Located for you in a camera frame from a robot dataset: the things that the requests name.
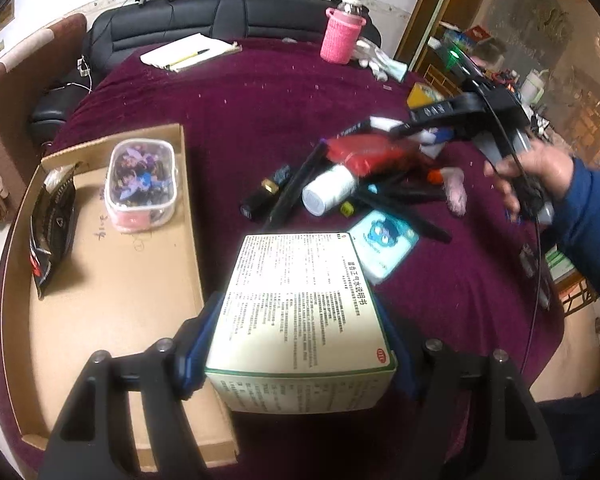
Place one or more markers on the yellow black pen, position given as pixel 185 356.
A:
pixel 187 57

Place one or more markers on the black foil snack packet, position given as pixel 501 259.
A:
pixel 52 230

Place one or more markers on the white cup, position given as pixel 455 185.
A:
pixel 531 90

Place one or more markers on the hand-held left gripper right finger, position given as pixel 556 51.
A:
pixel 410 375

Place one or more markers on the yellow box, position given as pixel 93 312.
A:
pixel 422 95

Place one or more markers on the clear plastic container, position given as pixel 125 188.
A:
pixel 140 180

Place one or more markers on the wall frame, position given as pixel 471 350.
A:
pixel 4 16

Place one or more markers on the white notebook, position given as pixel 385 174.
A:
pixel 185 50

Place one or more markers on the white blue small item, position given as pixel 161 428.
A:
pixel 437 136

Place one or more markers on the black marker grey band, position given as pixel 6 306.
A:
pixel 415 194

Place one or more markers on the white pill bottle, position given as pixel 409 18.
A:
pixel 325 192

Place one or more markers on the wooden glass-door cabinet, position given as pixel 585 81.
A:
pixel 555 20

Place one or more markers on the white glue bottle orange cap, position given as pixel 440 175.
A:
pixel 434 176

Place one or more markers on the bottle in pink knitted sleeve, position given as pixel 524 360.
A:
pixel 340 35

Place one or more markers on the black gold lipstick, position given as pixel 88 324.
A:
pixel 260 200

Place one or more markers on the black marker teal cap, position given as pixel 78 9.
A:
pixel 415 222

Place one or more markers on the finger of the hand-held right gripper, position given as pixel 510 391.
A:
pixel 430 127
pixel 445 109

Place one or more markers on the maroon velvet tablecloth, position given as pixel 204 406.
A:
pixel 260 110

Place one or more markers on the white green-edged medicine box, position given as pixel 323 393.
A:
pixel 295 300

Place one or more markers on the green white box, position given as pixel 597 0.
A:
pixel 560 262

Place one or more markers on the red plastic packet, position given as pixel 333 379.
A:
pixel 370 152

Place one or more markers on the black leather sofa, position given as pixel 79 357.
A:
pixel 180 17

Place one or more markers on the person's right hand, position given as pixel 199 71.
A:
pixel 545 170

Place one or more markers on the person's right forearm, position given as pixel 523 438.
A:
pixel 590 220

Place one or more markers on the shallow cardboard box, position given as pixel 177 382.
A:
pixel 130 310

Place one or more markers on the teal cartoon tissue packet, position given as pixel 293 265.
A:
pixel 382 245

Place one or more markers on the black marker purple cap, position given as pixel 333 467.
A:
pixel 292 190

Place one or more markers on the brown armchair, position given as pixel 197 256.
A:
pixel 10 110

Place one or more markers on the black marker yellow band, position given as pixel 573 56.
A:
pixel 347 208

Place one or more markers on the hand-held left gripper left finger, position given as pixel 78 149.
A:
pixel 192 360

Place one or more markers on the person's leg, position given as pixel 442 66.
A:
pixel 585 435

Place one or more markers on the crumpled white tissues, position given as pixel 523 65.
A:
pixel 380 60

